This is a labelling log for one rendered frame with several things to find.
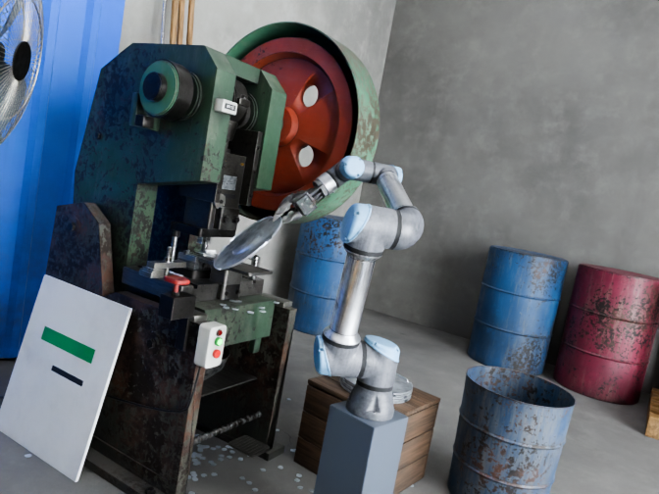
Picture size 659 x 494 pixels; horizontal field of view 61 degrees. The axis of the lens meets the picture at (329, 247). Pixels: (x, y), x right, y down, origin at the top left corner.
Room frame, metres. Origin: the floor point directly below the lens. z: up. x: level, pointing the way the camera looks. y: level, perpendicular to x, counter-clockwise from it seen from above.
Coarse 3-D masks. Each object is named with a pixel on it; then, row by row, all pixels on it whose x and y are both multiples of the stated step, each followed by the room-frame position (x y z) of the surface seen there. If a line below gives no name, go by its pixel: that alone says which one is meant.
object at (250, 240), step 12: (252, 228) 2.04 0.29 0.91; (264, 228) 1.96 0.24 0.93; (276, 228) 1.89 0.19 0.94; (240, 240) 1.98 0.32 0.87; (252, 240) 1.91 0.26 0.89; (264, 240) 1.86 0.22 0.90; (228, 252) 1.96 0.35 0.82; (240, 252) 1.88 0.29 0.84; (252, 252) 1.82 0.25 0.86; (216, 264) 1.93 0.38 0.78; (228, 264) 1.86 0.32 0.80
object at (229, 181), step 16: (240, 160) 2.08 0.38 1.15; (224, 176) 2.02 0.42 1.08; (240, 176) 2.10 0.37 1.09; (224, 192) 2.03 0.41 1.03; (192, 208) 2.03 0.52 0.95; (208, 208) 1.99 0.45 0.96; (224, 208) 2.00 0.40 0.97; (192, 224) 2.02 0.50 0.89; (208, 224) 1.99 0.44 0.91; (224, 224) 2.01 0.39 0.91
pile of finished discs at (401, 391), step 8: (400, 376) 2.27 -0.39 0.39; (344, 384) 2.13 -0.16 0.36; (352, 384) 2.08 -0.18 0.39; (400, 384) 2.17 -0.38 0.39; (408, 384) 2.19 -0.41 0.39; (392, 392) 2.07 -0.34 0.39; (400, 392) 2.08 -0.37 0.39; (408, 392) 2.10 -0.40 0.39; (400, 400) 2.07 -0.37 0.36; (408, 400) 2.11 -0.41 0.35
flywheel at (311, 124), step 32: (256, 64) 2.47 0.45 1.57; (288, 64) 2.41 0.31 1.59; (320, 64) 2.29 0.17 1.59; (288, 96) 2.40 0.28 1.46; (320, 96) 2.32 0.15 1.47; (352, 96) 2.22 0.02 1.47; (288, 128) 2.34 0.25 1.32; (320, 128) 2.31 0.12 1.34; (352, 128) 2.20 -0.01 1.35; (288, 160) 2.37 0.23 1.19; (320, 160) 2.29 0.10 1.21; (256, 192) 2.40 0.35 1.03; (288, 192) 2.35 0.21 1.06
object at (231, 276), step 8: (240, 264) 2.01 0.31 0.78; (248, 264) 2.05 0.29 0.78; (216, 272) 1.98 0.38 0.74; (224, 272) 1.96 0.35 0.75; (232, 272) 1.99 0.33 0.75; (240, 272) 1.90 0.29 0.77; (248, 272) 1.88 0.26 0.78; (256, 272) 1.91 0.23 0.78; (264, 272) 1.95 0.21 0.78; (272, 272) 1.99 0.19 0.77; (216, 280) 1.98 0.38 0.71; (224, 280) 1.96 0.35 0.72; (232, 280) 1.99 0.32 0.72; (240, 280) 2.03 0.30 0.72; (224, 288) 1.96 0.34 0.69; (232, 288) 2.00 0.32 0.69; (224, 296) 1.96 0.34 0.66; (232, 296) 2.01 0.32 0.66
